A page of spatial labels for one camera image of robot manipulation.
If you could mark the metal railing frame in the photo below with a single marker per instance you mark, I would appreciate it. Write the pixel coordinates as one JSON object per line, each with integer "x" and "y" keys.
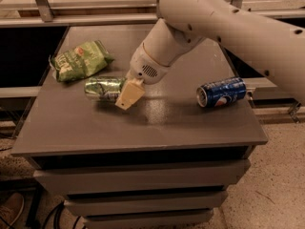
{"x": 42, "y": 13}

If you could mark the tan shoe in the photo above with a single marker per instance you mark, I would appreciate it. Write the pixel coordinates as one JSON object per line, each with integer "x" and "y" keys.
{"x": 11, "y": 210}

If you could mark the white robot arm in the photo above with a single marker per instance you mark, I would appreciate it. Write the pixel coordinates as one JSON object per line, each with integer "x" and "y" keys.
{"x": 271, "y": 47}

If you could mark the green soda can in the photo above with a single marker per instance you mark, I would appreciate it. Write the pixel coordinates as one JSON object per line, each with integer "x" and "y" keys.
{"x": 104, "y": 88}

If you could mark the blue Pepsi can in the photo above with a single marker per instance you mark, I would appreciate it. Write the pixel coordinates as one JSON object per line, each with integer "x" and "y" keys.
{"x": 222, "y": 92}

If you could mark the green chip bag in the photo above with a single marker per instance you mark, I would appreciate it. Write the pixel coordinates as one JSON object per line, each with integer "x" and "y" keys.
{"x": 80, "y": 62}

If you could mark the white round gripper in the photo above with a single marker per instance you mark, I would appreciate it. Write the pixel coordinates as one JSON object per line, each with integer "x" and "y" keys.
{"x": 143, "y": 67}

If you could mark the grey drawer cabinet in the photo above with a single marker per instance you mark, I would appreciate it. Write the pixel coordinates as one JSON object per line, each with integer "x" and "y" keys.
{"x": 164, "y": 161}

